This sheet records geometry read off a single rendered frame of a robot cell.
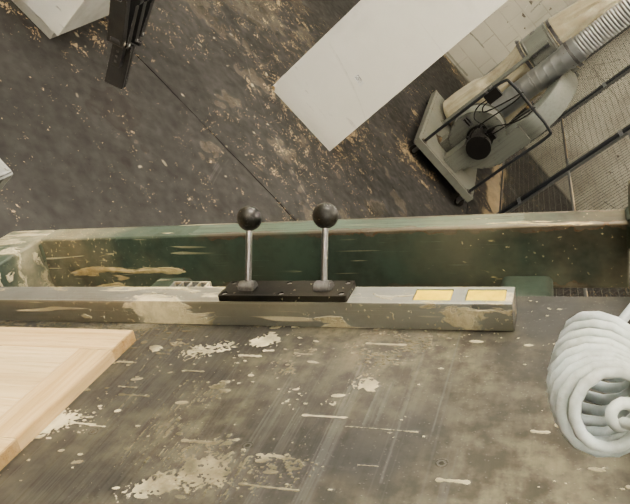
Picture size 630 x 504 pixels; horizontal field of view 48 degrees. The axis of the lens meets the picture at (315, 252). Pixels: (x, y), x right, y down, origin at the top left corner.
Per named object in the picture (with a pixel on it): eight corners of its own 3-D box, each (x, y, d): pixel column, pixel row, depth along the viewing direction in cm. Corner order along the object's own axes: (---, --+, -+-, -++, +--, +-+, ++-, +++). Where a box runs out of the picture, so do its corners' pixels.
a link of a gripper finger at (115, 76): (133, 46, 104) (131, 47, 103) (124, 88, 107) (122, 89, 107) (115, 37, 104) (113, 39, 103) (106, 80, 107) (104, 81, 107)
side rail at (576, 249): (72, 275, 152) (57, 228, 148) (627, 271, 113) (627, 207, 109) (54, 288, 147) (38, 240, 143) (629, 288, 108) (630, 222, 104)
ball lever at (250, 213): (242, 295, 107) (243, 207, 108) (265, 295, 105) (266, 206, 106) (230, 295, 103) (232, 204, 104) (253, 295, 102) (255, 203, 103)
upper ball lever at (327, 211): (316, 296, 102) (317, 205, 104) (340, 296, 101) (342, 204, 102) (306, 295, 99) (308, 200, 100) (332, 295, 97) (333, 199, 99)
